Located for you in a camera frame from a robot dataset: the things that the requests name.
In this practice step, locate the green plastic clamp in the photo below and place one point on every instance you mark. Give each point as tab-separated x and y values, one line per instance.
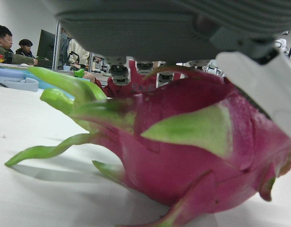
79	73

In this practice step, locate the person in cream jacket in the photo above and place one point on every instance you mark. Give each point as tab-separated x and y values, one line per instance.
80	53

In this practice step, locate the white grey left robot hand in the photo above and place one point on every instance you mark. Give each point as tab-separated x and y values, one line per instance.
145	26

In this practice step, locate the person in olive jacket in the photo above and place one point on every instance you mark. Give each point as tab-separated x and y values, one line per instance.
3	50

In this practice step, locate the black computer monitor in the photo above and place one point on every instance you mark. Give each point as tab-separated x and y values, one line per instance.
46	45

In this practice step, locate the person in maroon hoodie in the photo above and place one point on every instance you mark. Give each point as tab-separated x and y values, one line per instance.
141	83

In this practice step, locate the person in black jacket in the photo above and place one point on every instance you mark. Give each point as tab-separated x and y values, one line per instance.
25	49

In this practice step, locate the pink green dragon fruit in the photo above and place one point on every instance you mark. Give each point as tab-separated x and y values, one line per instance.
183	153

